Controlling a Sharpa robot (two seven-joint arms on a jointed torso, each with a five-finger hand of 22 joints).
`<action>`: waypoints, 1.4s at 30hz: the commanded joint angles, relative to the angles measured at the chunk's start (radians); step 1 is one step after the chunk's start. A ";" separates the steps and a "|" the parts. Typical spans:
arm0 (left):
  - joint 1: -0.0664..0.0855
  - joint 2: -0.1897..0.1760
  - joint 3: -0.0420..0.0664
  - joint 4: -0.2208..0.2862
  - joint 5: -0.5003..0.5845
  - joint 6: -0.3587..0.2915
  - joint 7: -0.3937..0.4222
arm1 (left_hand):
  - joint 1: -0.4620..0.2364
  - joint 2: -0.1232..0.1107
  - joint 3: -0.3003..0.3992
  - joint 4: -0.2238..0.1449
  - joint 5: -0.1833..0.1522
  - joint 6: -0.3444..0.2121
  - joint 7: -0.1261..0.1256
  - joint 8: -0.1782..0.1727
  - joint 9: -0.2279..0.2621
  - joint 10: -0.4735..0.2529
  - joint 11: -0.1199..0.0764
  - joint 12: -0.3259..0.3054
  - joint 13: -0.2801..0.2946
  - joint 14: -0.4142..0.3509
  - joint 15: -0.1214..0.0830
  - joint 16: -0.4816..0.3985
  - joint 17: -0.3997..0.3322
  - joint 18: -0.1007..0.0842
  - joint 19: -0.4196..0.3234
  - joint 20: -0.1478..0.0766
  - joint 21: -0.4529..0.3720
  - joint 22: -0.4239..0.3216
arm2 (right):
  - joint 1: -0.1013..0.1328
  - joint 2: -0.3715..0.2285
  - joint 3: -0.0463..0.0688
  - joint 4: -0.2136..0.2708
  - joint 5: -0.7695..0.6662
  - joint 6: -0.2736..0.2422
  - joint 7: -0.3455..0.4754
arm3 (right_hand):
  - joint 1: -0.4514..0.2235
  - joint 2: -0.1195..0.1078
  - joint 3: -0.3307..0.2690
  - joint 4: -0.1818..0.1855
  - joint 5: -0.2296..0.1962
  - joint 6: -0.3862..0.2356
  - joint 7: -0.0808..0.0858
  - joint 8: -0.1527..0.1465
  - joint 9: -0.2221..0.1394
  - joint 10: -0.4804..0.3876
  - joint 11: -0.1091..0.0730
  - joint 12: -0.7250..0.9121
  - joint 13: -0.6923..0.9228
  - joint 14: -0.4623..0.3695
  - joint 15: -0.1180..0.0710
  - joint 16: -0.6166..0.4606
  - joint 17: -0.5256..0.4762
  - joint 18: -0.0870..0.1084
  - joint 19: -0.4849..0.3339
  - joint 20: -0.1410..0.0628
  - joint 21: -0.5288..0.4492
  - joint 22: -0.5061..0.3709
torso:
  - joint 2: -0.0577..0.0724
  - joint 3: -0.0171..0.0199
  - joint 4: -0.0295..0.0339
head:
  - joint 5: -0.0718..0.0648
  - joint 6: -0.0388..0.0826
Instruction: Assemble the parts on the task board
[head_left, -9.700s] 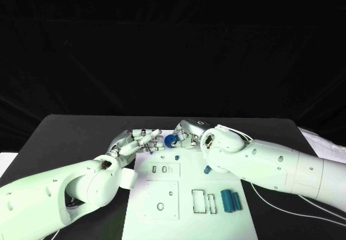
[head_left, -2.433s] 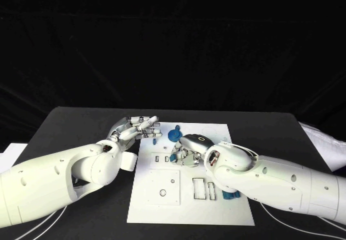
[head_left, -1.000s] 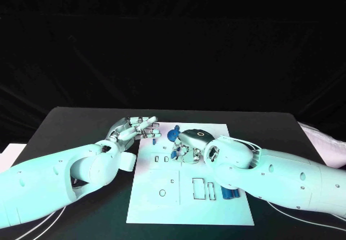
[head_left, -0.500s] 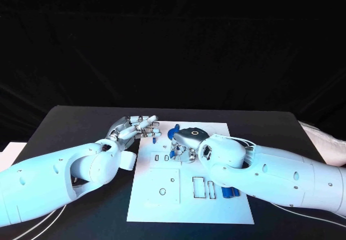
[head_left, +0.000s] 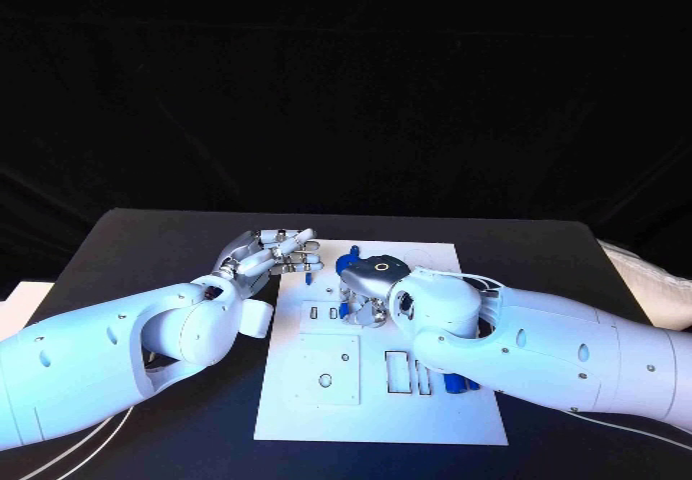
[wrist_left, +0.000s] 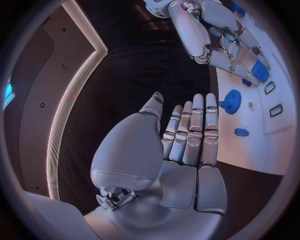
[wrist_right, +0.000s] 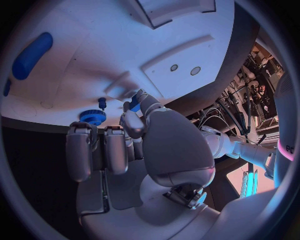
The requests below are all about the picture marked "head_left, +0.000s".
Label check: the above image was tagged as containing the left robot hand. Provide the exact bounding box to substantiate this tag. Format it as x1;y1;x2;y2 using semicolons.
212;227;326;302

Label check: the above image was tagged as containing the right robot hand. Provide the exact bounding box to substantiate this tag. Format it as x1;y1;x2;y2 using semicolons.
337;253;419;328

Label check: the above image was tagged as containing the white task board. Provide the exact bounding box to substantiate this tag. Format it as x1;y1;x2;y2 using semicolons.
252;238;510;447

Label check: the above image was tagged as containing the white flat panel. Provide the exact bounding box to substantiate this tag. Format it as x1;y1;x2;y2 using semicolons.
0;280;56;333

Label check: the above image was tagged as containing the white cloth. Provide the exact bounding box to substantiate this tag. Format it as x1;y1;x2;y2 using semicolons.
597;239;692;333

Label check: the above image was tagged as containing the white cable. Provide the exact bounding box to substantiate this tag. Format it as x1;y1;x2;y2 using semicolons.
555;407;692;448
14;421;112;480
53;405;138;480

